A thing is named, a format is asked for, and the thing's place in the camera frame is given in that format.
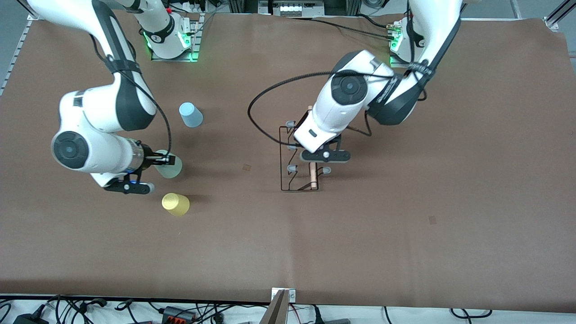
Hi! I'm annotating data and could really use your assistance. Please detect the mint green plastic cup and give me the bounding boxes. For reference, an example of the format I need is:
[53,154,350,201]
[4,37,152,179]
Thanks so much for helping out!
[155,151,183,179]

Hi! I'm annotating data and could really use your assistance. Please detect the black wire cup holder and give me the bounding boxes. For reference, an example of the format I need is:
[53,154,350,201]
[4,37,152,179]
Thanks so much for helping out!
[279,106,333,192]

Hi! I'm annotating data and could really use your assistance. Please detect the yellow plastic cup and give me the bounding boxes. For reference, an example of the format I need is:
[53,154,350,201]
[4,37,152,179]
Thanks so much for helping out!
[162,193,190,216]

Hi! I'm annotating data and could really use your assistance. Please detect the light blue plastic cup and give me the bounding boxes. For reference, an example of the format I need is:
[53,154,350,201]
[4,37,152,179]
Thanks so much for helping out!
[179,102,203,128]

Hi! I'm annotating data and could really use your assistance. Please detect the brown table cover sheet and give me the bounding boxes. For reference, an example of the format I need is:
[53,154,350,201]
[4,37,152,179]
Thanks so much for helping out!
[0,9,576,313]

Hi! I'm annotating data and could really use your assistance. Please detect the white electronics box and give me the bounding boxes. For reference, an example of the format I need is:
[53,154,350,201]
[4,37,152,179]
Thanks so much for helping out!
[272,0,325,18]

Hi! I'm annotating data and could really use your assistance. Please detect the orange black connector block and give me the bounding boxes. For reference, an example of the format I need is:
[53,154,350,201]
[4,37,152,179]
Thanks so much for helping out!
[161,306,197,323]

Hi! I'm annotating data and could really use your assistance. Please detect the white power strip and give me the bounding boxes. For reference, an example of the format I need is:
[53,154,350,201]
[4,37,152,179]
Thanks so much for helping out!
[179,0,208,13]

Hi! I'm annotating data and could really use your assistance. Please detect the black plug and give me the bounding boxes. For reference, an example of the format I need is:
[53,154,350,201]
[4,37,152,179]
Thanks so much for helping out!
[310,305,351,324]

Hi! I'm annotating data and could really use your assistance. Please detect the black power adapter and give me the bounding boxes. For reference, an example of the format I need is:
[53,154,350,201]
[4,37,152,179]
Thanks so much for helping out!
[13,312,50,324]

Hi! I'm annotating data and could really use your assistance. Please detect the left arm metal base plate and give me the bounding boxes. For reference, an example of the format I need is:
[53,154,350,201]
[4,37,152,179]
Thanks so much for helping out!
[389,43,419,69]

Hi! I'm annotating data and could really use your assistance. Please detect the long black table cable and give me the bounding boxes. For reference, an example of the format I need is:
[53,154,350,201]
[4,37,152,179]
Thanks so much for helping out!
[288,13,401,42]

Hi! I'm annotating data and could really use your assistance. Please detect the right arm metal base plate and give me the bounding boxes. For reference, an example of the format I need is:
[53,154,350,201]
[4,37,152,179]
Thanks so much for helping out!
[150,13,202,63]

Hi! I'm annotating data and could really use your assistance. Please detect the small metal bracket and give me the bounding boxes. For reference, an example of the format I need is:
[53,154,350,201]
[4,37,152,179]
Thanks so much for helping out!
[271,288,297,303]

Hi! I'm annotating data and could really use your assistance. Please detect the tangled black floor cables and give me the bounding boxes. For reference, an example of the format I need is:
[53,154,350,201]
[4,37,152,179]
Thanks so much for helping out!
[45,295,135,324]

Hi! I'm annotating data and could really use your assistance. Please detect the aluminium edge rail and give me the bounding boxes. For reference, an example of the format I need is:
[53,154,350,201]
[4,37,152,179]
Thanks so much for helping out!
[0,13,37,96]
[544,0,576,30]

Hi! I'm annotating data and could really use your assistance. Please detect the grey brown mounting post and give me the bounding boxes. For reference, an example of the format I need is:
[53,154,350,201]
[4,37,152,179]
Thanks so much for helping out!
[260,289,290,324]

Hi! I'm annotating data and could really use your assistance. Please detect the black looped floor cable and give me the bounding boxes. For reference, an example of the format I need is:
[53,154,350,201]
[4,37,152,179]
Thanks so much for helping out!
[450,308,492,319]

